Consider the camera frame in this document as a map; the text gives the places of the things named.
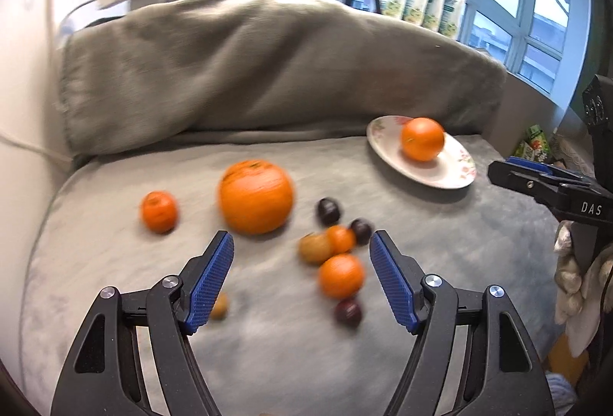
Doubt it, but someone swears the black tracking camera box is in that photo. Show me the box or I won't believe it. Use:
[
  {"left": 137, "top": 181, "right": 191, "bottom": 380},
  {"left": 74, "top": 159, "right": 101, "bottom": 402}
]
[{"left": 582, "top": 74, "right": 613, "bottom": 129}]

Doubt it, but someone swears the brown kiwi fruit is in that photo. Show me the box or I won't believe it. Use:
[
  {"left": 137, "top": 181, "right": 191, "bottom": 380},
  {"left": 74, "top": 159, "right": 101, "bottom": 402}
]
[
  {"left": 298, "top": 233, "right": 334, "bottom": 265},
  {"left": 210, "top": 293, "right": 229, "bottom": 321}
]

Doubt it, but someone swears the large rough orange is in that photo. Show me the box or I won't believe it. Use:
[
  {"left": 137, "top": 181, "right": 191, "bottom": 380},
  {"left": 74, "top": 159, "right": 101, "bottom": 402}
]
[{"left": 218, "top": 159, "right": 294, "bottom": 235}]

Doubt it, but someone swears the gloved right hand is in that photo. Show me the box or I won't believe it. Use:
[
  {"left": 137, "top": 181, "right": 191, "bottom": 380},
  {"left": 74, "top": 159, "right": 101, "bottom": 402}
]
[{"left": 554, "top": 221, "right": 612, "bottom": 358}]

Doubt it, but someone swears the small tangerine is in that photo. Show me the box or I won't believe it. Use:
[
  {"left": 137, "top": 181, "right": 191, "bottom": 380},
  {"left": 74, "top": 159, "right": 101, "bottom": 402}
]
[{"left": 318, "top": 254, "right": 366, "bottom": 300}]

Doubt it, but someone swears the smooth navel orange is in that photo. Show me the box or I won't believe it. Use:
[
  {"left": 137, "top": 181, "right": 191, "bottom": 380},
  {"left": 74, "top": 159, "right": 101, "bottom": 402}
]
[{"left": 400, "top": 117, "right": 446, "bottom": 163}]

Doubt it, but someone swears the tiny kumquat orange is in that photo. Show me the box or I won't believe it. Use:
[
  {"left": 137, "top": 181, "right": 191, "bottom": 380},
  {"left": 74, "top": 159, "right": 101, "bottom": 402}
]
[{"left": 325, "top": 225, "right": 356, "bottom": 255}]

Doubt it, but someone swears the medium mandarin orange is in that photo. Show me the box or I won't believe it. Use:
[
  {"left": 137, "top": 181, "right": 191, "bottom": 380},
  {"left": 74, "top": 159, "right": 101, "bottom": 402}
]
[{"left": 140, "top": 191, "right": 179, "bottom": 234}]

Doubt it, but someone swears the green snack box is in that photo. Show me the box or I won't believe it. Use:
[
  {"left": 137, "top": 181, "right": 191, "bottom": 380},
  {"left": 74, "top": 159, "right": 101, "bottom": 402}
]
[{"left": 512, "top": 124, "right": 553, "bottom": 164}]

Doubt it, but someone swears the grey fleece blanket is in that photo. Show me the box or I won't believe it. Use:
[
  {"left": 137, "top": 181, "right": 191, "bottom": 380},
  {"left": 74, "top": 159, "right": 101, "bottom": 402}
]
[{"left": 21, "top": 0, "right": 558, "bottom": 415}]

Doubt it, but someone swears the dark plum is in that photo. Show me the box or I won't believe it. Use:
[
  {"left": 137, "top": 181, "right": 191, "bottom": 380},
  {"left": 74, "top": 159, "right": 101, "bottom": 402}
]
[
  {"left": 316, "top": 197, "right": 342, "bottom": 227},
  {"left": 349, "top": 219, "right": 374, "bottom": 246},
  {"left": 334, "top": 298, "right": 362, "bottom": 329}
]

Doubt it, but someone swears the floral white plate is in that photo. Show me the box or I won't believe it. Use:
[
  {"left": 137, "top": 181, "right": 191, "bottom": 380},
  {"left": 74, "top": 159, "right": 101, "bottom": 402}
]
[{"left": 367, "top": 115, "right": 477, "bottom": 190}]

